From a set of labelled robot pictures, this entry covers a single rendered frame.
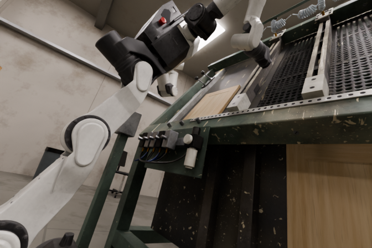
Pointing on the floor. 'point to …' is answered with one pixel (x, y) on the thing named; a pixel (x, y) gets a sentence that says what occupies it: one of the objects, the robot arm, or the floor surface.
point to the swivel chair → (121, 172)
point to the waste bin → (47, 159)
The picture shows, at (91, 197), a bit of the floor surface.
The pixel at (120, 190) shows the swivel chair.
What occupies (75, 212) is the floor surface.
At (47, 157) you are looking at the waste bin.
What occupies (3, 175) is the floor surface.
